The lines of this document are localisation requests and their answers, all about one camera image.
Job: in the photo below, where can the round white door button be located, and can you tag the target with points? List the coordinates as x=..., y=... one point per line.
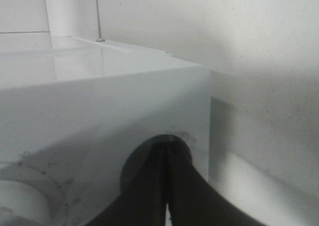
x=149, y=154

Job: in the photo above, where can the lower white microwave knob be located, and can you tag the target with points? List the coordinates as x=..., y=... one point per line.
x=27, y=198

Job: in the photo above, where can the white microwave oven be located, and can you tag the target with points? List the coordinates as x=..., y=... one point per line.
x=74, y=109

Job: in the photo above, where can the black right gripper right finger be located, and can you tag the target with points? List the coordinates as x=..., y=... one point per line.
x=192, y=201

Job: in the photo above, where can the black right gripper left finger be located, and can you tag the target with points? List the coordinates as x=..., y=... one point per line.
x=142, y=204

